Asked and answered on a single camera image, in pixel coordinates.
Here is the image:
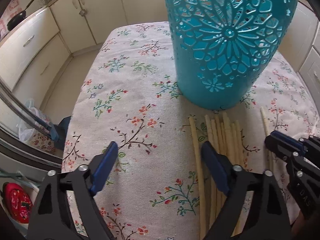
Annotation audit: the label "lone bamboo chopstick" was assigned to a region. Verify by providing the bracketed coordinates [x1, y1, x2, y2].
[260, 107, 274, 172]

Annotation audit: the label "bamboo chopstick two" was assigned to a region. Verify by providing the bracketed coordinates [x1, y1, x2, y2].
[204, 115, 216, 227]

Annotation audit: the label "bamboo chopstick four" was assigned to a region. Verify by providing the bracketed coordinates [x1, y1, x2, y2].
[222, 112, 236, 165]

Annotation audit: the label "teal perforated plastic basket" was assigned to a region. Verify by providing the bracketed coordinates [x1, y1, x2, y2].
[165, 0, 298, 110]

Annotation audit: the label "bamboo chopstick three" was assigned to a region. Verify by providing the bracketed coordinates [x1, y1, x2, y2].
[214, 115, 225, 213]

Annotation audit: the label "red round object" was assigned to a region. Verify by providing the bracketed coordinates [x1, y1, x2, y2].
[2, 183, 33, 224]

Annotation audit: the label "floral tablecloth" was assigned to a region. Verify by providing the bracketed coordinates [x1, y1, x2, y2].
[62, 22, 319, 239]

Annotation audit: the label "cream kitchen cabinets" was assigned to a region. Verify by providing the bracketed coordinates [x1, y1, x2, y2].
[1, 0, 167, 103]

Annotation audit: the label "bamboo chopstick one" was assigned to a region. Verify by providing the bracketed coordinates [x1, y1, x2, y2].
[189, 116, 207, 239]

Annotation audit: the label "clear plastic bag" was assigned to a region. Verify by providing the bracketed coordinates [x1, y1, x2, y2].
[17, 98, 52, 144]

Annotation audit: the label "black frying pan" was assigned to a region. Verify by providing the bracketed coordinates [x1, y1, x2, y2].
[7, 0, 35, 31]

